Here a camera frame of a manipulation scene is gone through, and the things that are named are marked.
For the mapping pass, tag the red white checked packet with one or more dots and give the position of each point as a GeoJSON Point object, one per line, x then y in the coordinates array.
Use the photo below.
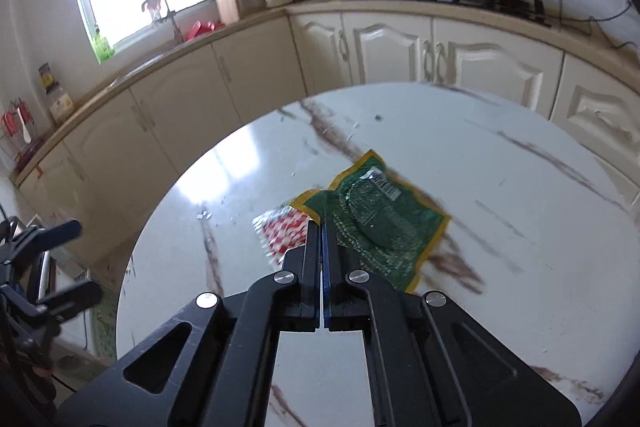
{"type": "Point", "coordinates": [280, 232]}

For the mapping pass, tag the clear oil bottle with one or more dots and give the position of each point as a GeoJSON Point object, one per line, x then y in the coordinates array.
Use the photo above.
{"type": "Point", "coordinates": [60, 103]}

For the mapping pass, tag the green yellow-edged snack packet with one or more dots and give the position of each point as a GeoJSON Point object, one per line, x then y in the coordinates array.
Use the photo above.
{"type": "Point", "coordinates": [380, 212]}

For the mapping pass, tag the wooden cutting board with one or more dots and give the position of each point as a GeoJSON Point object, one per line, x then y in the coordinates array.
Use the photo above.
{"type": "Point", "coordinates": [227, 3]}

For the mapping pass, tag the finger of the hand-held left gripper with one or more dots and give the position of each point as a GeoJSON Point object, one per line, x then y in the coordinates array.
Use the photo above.
{"type": "Point", "coordinates": [50, 237]}
{"type": "Point", "coordinates": [70, 297]}

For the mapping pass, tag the steel kitchen faucet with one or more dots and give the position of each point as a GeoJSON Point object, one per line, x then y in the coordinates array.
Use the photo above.
{"type": "Point", "coordinates": [172, 24]}

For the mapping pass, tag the yellow label bottle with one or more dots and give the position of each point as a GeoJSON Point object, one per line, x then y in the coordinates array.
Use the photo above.
{"type": "Point", "coordinates": [46, 77]}

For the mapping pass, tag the green plastic container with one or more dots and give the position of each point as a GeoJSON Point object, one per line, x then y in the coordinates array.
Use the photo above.
{"type": "Point", "coordinates": [103, 47]}

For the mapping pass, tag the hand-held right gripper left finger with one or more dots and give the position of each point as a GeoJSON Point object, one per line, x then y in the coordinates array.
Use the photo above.
{"type": "Point", "coordinates": [305, 267]}

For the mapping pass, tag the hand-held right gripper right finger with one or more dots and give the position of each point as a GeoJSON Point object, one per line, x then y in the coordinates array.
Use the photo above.
{"type": "Point", "coordinates": [340, 277]}

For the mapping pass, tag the round white marble table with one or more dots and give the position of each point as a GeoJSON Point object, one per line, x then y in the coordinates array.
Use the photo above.
{"type": "Point", "coordinates": [475, 147]}

